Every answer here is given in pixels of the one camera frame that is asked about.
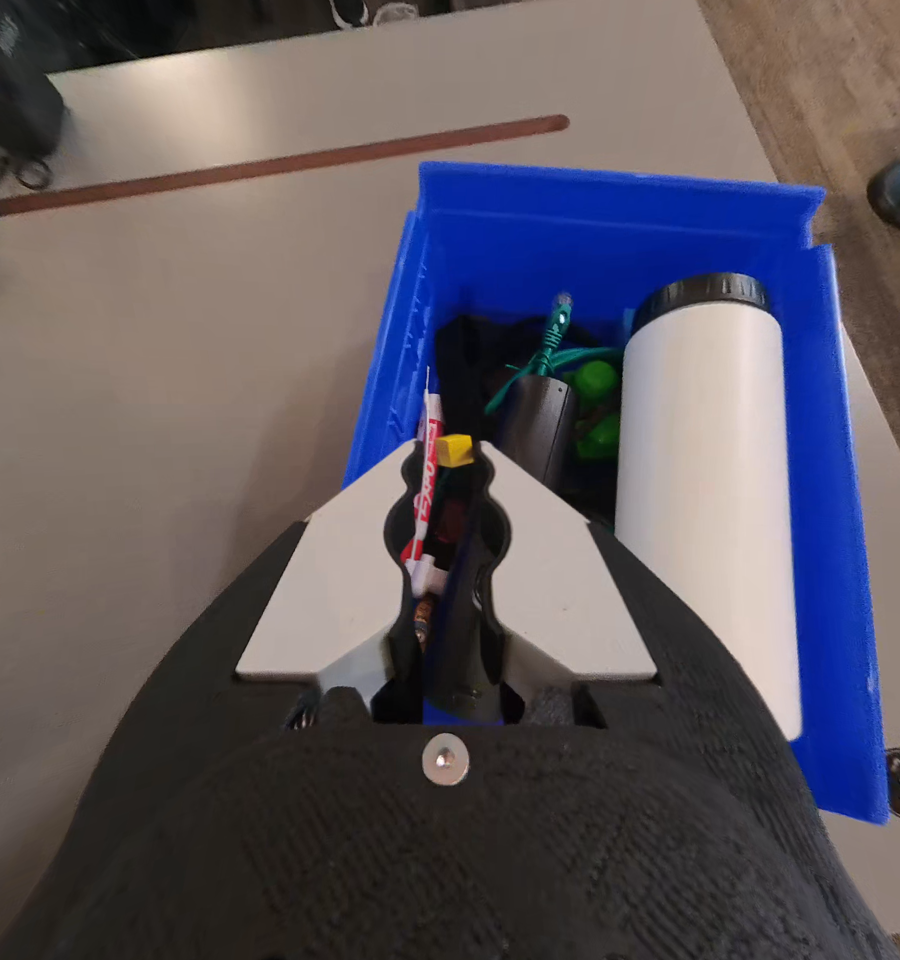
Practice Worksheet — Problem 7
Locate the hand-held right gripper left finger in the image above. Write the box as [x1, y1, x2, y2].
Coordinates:
[236, 438, 428, 725]

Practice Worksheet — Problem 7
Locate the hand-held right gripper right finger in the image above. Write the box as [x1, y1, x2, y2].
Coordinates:
[465, 441, 659, 725]

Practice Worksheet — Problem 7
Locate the blue plastic bin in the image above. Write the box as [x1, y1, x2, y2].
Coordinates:
[342, 161, 892, 826]

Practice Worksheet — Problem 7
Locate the bright green plastic piece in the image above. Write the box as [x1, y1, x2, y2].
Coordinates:
[573, 412, 622, 463]
[572, 361, 622, 411]

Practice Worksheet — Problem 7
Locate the white bottle with black cap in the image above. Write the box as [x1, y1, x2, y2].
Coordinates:
[613, 273, 805, 740]

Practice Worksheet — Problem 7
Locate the black cylinder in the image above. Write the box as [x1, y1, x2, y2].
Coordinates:
[498, 375, 580, 489]

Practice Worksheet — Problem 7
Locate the red and white marker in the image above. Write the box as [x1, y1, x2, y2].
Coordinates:
[407, 367, 445, 594]

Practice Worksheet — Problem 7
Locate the black backpack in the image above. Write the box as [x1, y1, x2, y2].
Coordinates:
[0, 0, 68, 219]

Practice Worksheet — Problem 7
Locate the green network cable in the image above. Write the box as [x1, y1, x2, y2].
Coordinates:
[483, 294, 623, 417]

